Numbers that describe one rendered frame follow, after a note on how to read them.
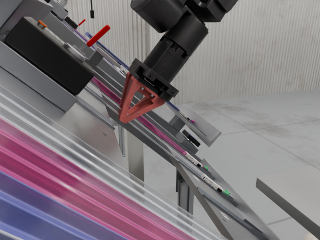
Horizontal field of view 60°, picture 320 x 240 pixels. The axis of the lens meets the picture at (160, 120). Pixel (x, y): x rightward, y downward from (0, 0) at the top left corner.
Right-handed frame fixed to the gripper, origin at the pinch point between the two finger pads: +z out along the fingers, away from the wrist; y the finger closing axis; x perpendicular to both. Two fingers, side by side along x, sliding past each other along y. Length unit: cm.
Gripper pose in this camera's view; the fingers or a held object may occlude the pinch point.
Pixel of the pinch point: (124, 116)
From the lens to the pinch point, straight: 48.1
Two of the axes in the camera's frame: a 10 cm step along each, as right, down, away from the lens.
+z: -6.1, 7.9, 1.2
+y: 2.8, 3.5, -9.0
